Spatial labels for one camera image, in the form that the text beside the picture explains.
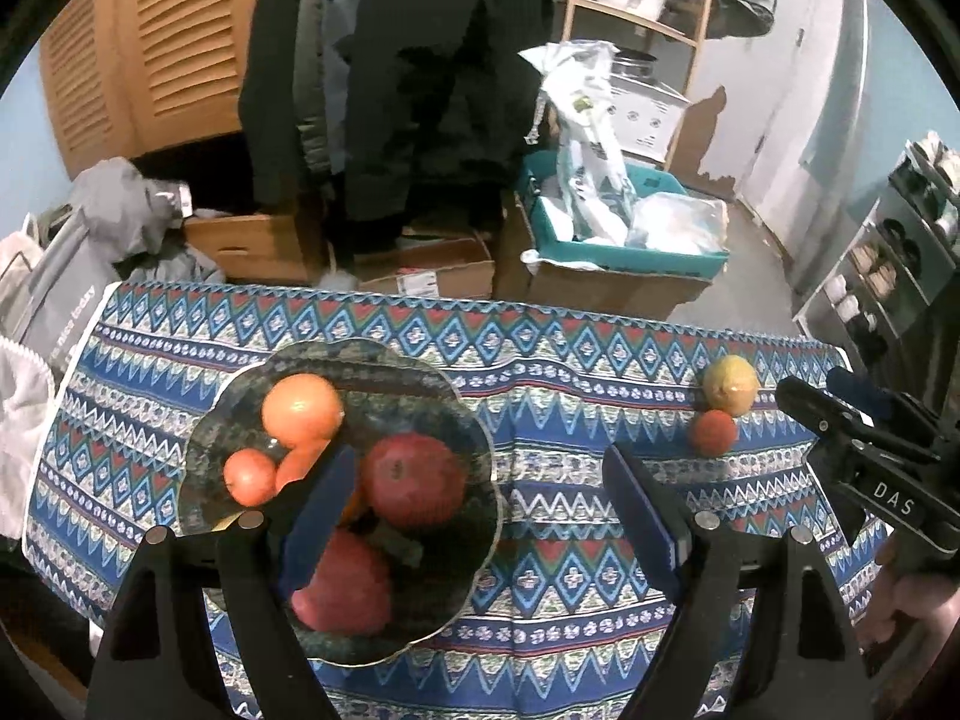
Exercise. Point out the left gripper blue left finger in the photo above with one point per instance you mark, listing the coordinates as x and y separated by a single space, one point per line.
156 659

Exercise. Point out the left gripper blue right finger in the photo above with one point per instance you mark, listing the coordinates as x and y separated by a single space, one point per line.
801 659

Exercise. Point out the red apple front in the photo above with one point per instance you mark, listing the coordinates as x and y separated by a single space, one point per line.
350 591

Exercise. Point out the red apple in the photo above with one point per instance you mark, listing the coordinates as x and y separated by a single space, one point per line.
350 591
413 481

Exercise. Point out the small orange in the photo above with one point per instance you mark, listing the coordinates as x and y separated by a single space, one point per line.
249 476
712 433

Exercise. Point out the yellow pear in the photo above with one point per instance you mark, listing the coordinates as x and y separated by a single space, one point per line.
730 384

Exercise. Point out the large orange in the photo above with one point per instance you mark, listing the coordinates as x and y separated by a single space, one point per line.
298 463

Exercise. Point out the person right hand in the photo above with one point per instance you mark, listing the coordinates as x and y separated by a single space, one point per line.
927 598

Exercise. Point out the shoe rack with shoes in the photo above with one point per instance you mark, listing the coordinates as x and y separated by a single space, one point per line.
894 265

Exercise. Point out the patterned blue tablecloth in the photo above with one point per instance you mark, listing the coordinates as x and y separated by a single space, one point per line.
562 623

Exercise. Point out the dark glass scalloped plate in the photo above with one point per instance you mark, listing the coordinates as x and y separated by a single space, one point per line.
434 568

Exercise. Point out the cardboard box under crate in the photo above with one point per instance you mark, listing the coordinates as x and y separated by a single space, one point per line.
652 297

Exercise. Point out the clear plastic bag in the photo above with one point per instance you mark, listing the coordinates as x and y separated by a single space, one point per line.
675 223

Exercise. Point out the teal plastic crate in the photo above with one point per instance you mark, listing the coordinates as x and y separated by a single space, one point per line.
538 187

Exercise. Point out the grey tote bag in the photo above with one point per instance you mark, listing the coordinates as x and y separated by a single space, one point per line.
47 305

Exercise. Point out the wooden drawer box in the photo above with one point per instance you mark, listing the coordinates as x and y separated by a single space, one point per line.
267 249

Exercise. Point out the white rice bag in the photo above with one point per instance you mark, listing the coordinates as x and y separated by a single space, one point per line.
592 142

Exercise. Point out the grey clothes pile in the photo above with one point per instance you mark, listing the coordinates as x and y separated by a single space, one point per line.
135 223

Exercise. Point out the white patterned storage box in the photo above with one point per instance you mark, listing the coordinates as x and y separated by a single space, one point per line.
645 116

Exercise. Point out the open cardboard box floor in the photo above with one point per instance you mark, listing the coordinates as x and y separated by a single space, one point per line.
451 268

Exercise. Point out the steel pot with lid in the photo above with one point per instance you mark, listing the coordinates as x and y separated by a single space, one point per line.
635 64

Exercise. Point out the wooden shelf rack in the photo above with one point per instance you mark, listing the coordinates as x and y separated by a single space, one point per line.
658 47

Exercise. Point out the wooden louvered wardrobe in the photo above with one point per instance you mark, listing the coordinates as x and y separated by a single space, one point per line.
131 77

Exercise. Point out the black hanging coat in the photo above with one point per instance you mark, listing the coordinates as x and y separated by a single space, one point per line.
380 115

